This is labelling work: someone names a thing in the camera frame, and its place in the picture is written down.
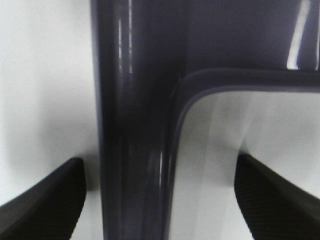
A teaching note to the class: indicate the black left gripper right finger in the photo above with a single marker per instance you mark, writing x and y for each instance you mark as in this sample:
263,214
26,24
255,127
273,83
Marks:
272,207

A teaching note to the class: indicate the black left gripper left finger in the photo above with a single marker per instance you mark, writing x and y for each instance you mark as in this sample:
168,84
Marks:
50,209

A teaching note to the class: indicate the purple plastic dustpan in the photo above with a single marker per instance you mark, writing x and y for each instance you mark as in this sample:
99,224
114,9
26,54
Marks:
154,58

